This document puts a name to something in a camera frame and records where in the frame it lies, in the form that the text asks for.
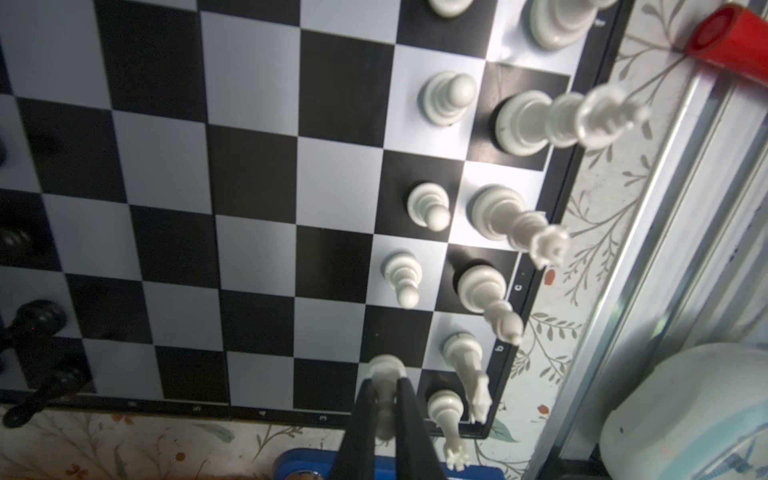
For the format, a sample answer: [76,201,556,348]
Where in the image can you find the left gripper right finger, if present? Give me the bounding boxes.
[395,377,447,480]

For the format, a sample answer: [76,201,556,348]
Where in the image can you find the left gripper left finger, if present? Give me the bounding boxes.
[329,379,377,480]

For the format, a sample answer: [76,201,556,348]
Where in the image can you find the white chess pawn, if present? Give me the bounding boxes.
[367,354,407,441]

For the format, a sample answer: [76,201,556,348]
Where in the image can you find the blue stapler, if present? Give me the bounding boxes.
[271,448,505,480]

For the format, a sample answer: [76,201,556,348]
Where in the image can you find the red white marker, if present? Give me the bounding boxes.
[684,3,767,86]

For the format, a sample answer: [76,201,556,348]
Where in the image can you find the black white chessboard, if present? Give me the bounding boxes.
[1,1,632,428]

